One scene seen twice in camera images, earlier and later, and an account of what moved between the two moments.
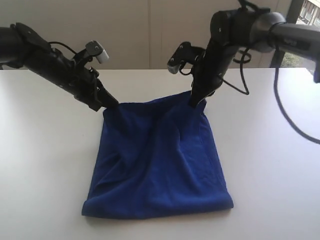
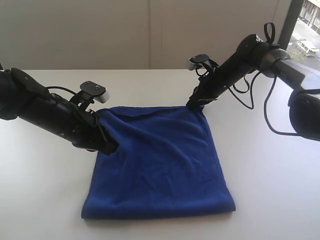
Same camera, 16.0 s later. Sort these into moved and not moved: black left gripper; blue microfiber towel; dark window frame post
Moved: black left gripper
Not moved: dark window frame post; blue microfiber towel
